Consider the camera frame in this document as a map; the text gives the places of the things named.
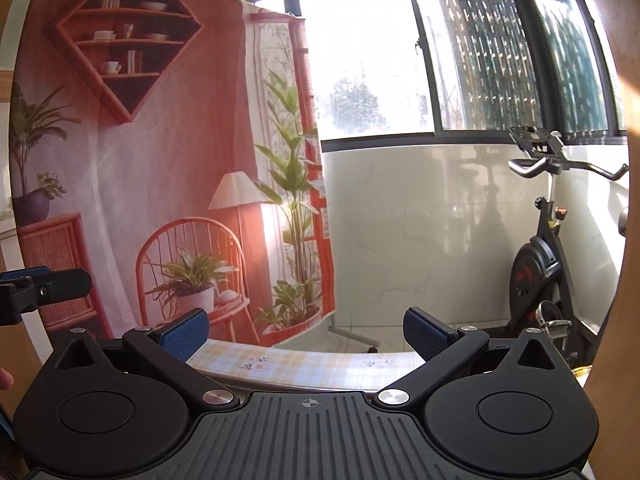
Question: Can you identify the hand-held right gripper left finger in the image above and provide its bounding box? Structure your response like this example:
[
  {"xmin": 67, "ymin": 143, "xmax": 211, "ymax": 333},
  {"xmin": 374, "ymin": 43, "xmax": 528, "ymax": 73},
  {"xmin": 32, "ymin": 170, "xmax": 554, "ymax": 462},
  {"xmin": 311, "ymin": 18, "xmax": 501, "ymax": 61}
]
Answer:
[{"xmin": 51, "ymin": 308, "xmax": 241, "ymax": 412}]

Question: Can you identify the printed room backdrop cloth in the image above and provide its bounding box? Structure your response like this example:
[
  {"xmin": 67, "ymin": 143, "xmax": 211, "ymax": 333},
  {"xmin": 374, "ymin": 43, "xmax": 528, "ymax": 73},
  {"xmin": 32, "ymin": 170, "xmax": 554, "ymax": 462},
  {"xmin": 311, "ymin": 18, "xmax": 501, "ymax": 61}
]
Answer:
[{"xmin": 9, "ymin": 0, "xmax": 337, "ymax": 350}]

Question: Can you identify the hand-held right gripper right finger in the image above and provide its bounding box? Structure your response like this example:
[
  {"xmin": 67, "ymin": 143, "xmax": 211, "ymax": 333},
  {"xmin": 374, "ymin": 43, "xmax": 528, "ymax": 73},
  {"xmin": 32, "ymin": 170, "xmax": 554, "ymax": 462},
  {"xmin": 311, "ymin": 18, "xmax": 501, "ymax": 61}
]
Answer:
[{"xmin": 375, "ymin": 306, "xmax": 569, "ymax": 410}]

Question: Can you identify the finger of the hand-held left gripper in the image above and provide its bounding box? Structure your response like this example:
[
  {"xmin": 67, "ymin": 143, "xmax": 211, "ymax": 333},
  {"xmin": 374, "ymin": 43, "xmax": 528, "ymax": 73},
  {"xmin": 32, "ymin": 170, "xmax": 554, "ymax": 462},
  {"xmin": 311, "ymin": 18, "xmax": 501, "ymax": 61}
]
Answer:
[{"xmin": 0, "ymin": 267, "xmax": 94, "ymax": 327}]

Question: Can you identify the wooden cabinet panel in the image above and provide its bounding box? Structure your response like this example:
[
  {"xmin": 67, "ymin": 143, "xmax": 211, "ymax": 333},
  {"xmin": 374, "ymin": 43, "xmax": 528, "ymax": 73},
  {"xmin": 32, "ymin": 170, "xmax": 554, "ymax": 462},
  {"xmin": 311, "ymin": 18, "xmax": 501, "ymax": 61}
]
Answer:
[{"xmin": 0, "ymin": 71, "xmax": 57, "ymax": 401}]

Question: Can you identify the black exercise bike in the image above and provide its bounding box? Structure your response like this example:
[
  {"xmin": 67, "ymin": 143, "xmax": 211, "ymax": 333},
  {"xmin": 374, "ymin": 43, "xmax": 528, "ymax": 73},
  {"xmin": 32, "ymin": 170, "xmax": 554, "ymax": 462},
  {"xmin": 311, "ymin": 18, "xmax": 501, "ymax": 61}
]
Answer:
[{"xmin": 506, "ymin": 125, "xmax": 632, "ymax": 372}]

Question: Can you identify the grey backdrop stand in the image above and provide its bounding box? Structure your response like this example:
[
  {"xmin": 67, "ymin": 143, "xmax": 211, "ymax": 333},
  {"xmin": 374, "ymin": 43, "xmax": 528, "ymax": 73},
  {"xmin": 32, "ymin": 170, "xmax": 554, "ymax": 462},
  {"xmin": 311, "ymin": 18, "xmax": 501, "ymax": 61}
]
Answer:
[{"xmin": 326, "ymin": 310, "xmax": 382, "ymax": 354}]

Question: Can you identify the brown wooden board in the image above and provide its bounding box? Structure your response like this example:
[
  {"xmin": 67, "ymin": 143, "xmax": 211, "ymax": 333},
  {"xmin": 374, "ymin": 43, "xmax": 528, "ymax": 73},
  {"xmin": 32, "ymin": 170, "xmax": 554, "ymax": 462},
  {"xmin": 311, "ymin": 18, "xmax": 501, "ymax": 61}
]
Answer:
[{"xmin": 570, "ymin": 0, "xmax": 640, "ymax": 480}]

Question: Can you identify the dark framed window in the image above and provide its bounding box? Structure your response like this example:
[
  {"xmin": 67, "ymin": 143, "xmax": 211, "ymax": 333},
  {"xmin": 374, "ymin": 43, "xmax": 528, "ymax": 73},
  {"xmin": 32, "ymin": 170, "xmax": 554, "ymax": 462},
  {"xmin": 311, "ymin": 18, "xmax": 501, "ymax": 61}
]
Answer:
[{"xmin": 219, "ymin": 0, "xmax": 630, "ymax": 155}]

